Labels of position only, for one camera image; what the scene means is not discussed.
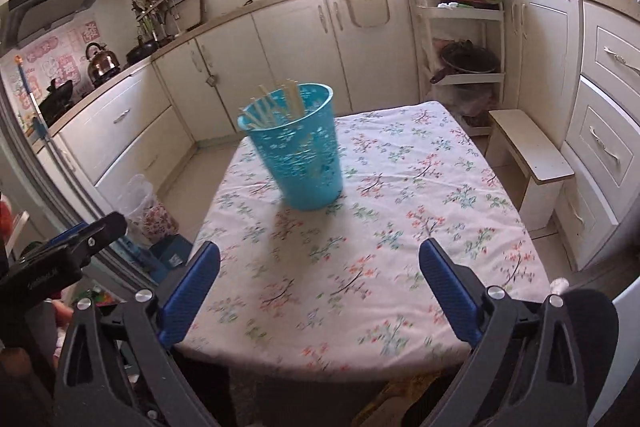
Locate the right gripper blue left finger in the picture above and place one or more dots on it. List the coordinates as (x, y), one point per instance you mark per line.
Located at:
(182, 294)

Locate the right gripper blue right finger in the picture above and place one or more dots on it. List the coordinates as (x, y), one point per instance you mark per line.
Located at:
(457, 290)

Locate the turquoise perforated plastic basket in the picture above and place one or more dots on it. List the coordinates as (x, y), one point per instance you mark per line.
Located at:
(302, 157)

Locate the clear floral trash bin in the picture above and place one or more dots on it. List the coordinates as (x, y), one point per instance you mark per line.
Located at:
(148, 220)

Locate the floral white tablecloth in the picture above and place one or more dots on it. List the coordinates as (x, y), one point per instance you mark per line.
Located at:
(337, 294)

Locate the white small stool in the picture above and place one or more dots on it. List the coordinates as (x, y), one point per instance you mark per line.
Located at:
(514, 136)

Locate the black wok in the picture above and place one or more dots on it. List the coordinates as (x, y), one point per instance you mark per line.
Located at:
(57, 102)

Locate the copper kettle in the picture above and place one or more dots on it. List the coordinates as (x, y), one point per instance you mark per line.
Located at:
(103, 64)

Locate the bundle of bamboo chopsticks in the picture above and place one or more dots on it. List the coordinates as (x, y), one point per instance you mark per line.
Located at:
(274, 108)

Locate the black frying pan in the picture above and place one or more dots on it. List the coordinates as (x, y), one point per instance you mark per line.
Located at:
(142, 50)

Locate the dark pan in cart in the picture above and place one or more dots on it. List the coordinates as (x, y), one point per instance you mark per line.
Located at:
(465, 58)

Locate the range hood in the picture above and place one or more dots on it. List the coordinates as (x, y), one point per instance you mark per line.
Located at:
(23, 21)

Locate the white rolling storage cart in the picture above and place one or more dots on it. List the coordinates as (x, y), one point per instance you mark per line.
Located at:
(469, 98)

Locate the hanging cabinet bin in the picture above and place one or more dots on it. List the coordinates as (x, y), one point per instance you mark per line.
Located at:
(368, 13)

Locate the wall utensil rack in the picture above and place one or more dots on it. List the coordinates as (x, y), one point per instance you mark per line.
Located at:
(164, 20)

